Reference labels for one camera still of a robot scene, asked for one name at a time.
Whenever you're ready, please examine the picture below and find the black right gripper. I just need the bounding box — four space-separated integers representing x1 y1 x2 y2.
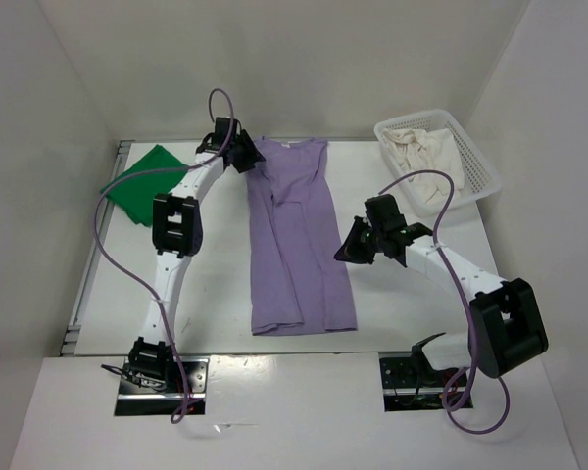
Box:
333 215 384 264

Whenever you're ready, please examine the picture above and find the lavender t shirt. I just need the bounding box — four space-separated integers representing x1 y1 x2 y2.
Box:
246 137 358 336

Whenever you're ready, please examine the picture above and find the green t shirt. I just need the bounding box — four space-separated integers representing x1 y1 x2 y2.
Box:
107 145 185 227

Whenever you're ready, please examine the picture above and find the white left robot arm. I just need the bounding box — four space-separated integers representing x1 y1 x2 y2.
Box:
128 129 264 392

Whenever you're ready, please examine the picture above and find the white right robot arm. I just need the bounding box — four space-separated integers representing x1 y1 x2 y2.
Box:
334 216 549 385

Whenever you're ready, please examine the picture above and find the cream t shirt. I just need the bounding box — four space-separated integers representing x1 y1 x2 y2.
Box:
381 128 466 205

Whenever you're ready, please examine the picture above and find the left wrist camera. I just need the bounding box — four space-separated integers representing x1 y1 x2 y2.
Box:
211 117 239 149

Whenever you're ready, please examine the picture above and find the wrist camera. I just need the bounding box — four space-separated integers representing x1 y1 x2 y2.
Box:
365 194 407 232
211 117 239 149

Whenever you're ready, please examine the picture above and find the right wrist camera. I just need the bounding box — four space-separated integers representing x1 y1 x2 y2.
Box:
365 194 407 232

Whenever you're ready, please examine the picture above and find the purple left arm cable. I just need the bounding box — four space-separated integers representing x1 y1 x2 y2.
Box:
93 88 239 425

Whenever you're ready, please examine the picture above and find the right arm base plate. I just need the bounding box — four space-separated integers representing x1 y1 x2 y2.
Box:
379 352 457 412

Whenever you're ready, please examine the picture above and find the aluminium table edge rail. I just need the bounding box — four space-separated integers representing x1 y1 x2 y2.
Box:
58 140 134 356

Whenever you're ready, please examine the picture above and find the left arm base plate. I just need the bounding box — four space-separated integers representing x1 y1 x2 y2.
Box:
101 357 209 417

